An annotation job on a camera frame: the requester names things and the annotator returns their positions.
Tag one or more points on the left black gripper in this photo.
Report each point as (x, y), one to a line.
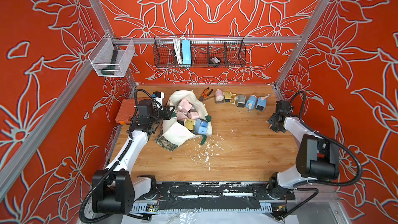
(167, 112)

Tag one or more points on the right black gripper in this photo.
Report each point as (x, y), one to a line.
(274, 120)

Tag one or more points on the blue crank pencil sharpener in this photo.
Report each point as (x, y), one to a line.
(262, 102)

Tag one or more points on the cream tote bag green handles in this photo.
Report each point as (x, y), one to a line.
(172, 133)

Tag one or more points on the blue grey square sharpener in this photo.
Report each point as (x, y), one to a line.
(201, 127)

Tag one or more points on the grey clear pencil sharpener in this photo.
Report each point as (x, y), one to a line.
(240, 101)

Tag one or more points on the yellow pencil sharpener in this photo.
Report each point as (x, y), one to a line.
(229, 97)

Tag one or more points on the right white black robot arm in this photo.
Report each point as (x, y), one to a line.
(316, 160)

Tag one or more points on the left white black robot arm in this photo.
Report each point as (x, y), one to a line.
(114, 191)

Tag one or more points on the pink square pencil sharpener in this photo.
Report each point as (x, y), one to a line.
(184, 106)

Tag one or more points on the yellow black square sharpener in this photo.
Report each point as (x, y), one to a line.
(189, 124)

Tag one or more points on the pink cube sharpener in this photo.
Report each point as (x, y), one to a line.
(193, 115)

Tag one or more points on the orange plastic tool case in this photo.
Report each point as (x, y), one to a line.
(126, 112)

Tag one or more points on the light blue box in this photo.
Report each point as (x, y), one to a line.
(186, 52)

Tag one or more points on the dark green flashlight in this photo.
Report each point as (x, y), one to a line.
(110, 69)

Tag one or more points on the small black device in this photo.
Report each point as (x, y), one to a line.
(214, 61)

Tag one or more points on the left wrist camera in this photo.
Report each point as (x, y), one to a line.
(158, 96)

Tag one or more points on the orange handled pliers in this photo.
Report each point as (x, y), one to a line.
(205, 94)

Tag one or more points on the clear acrylic wall bin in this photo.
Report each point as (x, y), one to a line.
(111, 57)

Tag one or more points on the black wire wall basket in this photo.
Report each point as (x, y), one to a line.
(231, 50)

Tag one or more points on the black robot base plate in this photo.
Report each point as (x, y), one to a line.
(210, 196)

